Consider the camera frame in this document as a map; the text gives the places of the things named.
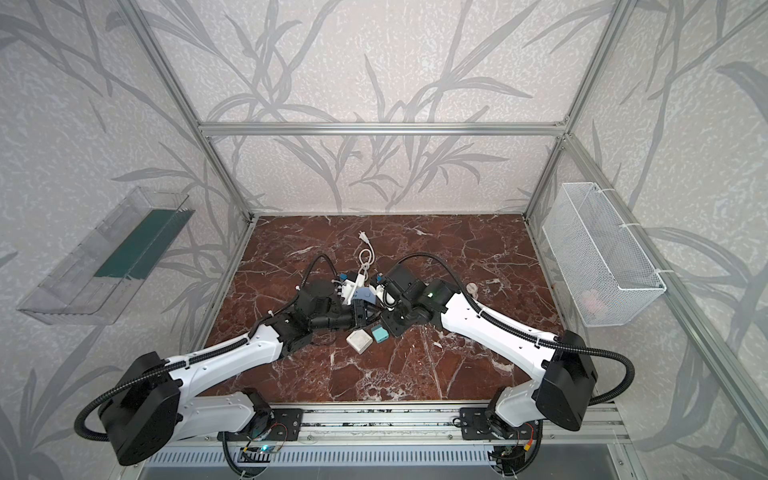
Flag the white cube adapter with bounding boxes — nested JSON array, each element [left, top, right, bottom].
[[346, 329, 374, 355]]

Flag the teal cube adapter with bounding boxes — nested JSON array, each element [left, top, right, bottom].
[[371, 325, 390, 344]]

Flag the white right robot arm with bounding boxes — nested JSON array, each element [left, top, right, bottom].
[[374, 264, 597, 438]]

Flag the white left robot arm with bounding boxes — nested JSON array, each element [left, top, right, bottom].
[[97, 280, 380, 466]]

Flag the white three-pin plug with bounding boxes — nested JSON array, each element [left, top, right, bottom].
[[466, 283, 479, 299]]

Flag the blue square power strip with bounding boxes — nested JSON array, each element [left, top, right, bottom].
[[352, 286, 378, 304]]

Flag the white cable of blue strip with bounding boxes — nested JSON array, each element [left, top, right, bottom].
[[356, 242, 376, 288]]

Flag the aluminium front rail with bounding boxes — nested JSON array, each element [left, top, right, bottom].
[[173, 400, 631, 448]]

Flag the white wire mesh basket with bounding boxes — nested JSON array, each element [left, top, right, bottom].
[[543, 182, 667, 327]]

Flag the clear plastic wall tray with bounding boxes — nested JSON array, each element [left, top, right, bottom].
[[17, 187, 195, 326]]

